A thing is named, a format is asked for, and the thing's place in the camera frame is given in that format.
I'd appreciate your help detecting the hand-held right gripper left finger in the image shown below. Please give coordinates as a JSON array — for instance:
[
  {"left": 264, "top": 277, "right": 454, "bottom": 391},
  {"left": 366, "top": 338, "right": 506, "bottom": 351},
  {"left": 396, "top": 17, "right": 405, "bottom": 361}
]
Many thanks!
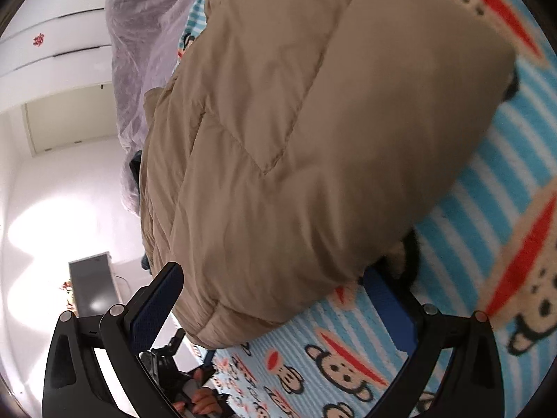
[{"left": 41, "top": 262, "right": 184, "bottom": 418}]

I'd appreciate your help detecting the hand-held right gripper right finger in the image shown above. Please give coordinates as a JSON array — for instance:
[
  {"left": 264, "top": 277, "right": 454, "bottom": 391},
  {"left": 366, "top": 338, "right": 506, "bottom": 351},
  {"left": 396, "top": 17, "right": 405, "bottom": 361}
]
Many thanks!
[{"left": 363, "top": 265, "right": 508, "bottom": 418}]

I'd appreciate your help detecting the tan puffer jacket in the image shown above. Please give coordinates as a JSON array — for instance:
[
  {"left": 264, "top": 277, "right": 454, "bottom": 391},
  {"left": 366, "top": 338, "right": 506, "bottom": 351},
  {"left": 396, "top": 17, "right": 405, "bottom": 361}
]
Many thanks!
[{"left": 138, "top": 0, "right": 518, "bottom": 350}]

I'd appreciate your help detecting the person's left hand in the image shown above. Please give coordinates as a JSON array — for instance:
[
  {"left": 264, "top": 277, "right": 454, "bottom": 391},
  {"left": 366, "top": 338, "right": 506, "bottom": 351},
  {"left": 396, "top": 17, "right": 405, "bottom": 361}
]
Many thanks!
[{"left": 190, "top": 389, "right": 222, "bottom": 416}]

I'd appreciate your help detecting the flat screen monitor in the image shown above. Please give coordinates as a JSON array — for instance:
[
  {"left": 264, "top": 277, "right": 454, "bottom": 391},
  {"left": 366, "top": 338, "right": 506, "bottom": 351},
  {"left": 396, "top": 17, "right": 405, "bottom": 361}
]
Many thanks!
[{"left": 68, "top": 251, "right": 117, "bottom": 318}]

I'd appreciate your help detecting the monkey print striped blanket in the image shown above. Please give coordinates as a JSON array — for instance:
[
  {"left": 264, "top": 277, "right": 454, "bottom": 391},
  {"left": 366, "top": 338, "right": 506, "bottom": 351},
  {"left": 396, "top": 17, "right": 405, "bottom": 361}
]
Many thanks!
[{"left": 176, "top": 0, "right": 557, "bottom": 418}]

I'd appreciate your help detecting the dark teal garment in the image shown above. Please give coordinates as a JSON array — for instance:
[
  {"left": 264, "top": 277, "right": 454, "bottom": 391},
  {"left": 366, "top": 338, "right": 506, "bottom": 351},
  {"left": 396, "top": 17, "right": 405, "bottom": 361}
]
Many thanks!
[{"left": 130, "top": 150, "right": 153, "bottom": 273}]

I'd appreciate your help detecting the white door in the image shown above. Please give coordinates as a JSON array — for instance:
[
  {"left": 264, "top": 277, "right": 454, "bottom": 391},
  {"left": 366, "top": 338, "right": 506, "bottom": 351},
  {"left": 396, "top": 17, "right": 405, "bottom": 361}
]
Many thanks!
[{"left": 23, "top": 84, "right": 120, "bottom": 156}]

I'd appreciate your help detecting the purple fleece duvet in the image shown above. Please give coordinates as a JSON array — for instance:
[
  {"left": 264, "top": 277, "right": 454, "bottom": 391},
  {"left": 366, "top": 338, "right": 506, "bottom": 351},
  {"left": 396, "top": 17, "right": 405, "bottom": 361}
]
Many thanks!
[{"left": 104, "top": 0, "right": 205, "bottom": 216}]

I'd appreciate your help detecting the white wardrobe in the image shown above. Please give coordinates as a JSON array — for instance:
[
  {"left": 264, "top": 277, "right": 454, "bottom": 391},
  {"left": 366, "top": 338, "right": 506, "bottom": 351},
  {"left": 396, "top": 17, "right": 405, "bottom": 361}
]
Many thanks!
[{"left": 0, "top": 0, "right": 115, "bottom": 116}]

